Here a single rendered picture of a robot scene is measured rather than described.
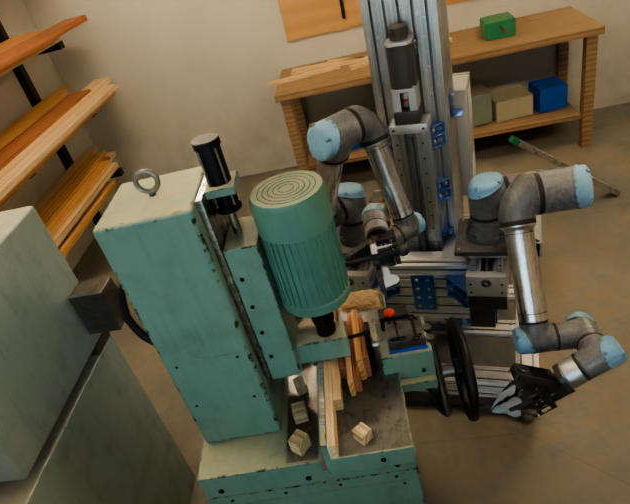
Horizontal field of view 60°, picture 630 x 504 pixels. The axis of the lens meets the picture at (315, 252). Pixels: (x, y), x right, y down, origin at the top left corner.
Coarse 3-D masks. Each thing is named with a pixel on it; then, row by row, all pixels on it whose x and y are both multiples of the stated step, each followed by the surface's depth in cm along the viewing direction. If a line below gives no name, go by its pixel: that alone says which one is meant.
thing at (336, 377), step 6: (336, 318) 165; (336, 360) 147; (336, 366) 145; (336, 372) 143; (336, 378) 141; (336, 384) 140; (336, 390) 138; (342, 390) 143; (336, 396) 136; (342, 396) 140; (336, 402) 136; (342, 402) 137; (336, 408) 137; (342, 408) 137
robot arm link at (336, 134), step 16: (352, 112) 164; (320, 128) 161; (336, 128) 160; (352, 128) 163; (320, 144) 163; (336, 144) 161; (352, 144) 166; (320, 160) 166; (336, 160) 168; (336, 176) 177; (336, 192) 185; (336, 208) 194; (336, 224) 200
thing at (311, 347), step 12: (336, 324) 144; (300, 336) 144; (312, 336) 142; (336, 336) 140; (300, 348) 141; (312, 348) 141; (324, 348) 141; (336, 348) 142; (348, 348) 142; (300, 360) 144; (312, 360) 144
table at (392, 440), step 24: (336, 312) 169; (360, 312) 166; (384, 384) 141; (408, 384) 143; (432, 384) 143; (360, 408) 137; (384, 408) 135; (384, 432) 129; (408, 432) 128; (360, 456) 126; (384, 456) 126; (408, 456) 126
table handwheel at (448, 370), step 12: (456, 324) 146; (456, 336) 142; (456, 348) 151; (468, 348) 140; (456, 360) 150; (468, 360) 138; (444, 372) 150; (456, 372) 149; (468, 372) 137; (468, 384) 137; (468, 396) 139; (468, 408) 152
